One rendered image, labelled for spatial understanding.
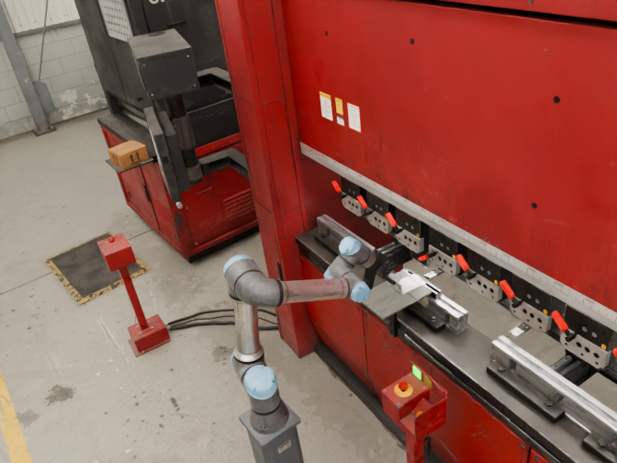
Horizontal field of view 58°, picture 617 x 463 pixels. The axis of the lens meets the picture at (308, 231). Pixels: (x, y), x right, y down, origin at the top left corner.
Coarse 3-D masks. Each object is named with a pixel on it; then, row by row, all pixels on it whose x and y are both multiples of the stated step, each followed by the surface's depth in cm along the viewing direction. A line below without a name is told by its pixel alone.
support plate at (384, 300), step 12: (408, 276) 242; (372, 288) 237; (384, 288) 236; (420, 288) 234; (372, 300) 231; (384, 300) 230; (396, 300) 229; (408, 300) 228; (384, 312) 224; (396, 312) 224
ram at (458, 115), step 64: (320, 0) 218; (384, 0) 186; (320, 64) 235; (384, 64) 199; (448, 64) 172; (512, 64) 151; (576, 64) 135; (320, 128) 256; (384, 128) 213; (448, 128) 182; (512, 128) 159; (576, 128) 142; (448, 192) 194; (512, 192) 168; (576, 192) 149; (512, 256) 179; (576, 256) 157
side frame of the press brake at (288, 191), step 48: (240, 0) 234; (240, 48) 249; (240, 96) 270; (288, 96) 266; (288, 144) 277; (288, 192) 289; (336, 192) 306; (288, 240) 302; (384, 240) 343; (288, 336) 348
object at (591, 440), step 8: (592, 432) 178; (584, 440) 176; (592, 440) 175; (592, 448) 174; (600, 448) 173; (608, 448) 172; (616, 448) 172; (600, 456) 172; (608, 456) 170; (616, 456) 170
